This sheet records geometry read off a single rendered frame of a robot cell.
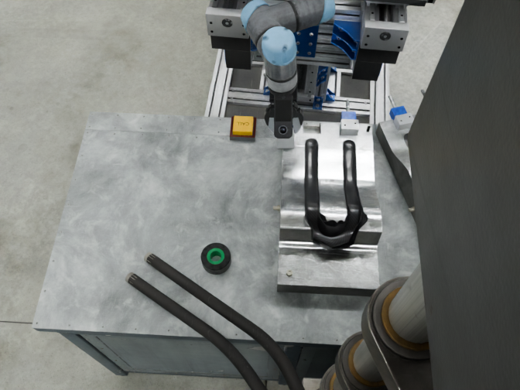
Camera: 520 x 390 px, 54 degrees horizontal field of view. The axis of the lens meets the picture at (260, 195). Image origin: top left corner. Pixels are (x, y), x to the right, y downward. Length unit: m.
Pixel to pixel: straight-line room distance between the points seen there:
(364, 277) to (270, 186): 0.39
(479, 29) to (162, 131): 1.44
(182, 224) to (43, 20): 2.15
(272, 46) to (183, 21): 2.04
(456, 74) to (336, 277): 1.08
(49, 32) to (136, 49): 0.53
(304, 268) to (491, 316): 1.12
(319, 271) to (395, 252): 0.24
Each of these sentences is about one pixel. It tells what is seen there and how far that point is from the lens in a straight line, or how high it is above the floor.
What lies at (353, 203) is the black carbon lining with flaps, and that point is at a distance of 1.39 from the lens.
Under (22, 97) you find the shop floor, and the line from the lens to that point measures 3.03.
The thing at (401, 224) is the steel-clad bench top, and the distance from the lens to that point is 1.52.
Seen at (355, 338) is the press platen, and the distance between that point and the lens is 0.86.
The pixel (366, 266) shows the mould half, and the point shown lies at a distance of 1.38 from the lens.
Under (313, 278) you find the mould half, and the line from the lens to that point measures 1.34.
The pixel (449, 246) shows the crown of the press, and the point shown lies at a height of 1.86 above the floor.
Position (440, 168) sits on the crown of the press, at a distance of 0.31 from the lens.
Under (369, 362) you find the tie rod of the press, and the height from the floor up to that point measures 1.39.
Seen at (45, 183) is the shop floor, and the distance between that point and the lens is 2.66.
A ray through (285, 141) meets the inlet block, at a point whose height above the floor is 0.93.
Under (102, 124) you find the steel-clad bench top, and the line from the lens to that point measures 1.72.
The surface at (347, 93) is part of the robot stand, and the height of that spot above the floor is 0.21.
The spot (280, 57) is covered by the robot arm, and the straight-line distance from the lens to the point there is 1.17.
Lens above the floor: 2.12
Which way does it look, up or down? 61 degrees down
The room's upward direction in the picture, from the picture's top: straight up
